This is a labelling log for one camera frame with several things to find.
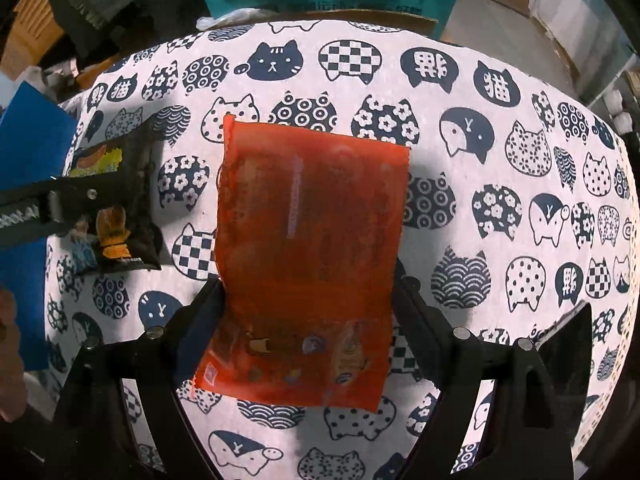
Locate blue cardboard box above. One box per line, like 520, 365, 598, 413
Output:
0, 81, 80, 372

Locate flat brown cardboard sheet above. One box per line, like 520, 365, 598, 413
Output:
197, 6, 442, 37

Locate person's left hand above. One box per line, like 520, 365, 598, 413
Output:
0, 287, 27, 423

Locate red-orange snack packet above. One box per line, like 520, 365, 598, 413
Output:
191, 114, 413, 415

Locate cat print tablecloth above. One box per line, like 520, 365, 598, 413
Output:
44, 17, 632, 480

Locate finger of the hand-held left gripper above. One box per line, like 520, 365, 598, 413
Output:
44, 170, 129, 211

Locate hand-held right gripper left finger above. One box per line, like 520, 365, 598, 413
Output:
49, 280, 229, 480

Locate dark clothing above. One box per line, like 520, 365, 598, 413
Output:
39, 0, 227, 63

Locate black chip packet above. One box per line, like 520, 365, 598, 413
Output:
66, 124, 164, 275

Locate wooden louvred panel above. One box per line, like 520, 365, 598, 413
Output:
0, 0, 68, 82

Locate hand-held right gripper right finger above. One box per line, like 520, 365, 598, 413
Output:
392, 260, 574, 480

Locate black smartphone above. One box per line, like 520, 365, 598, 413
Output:
536, 300, 595, 413

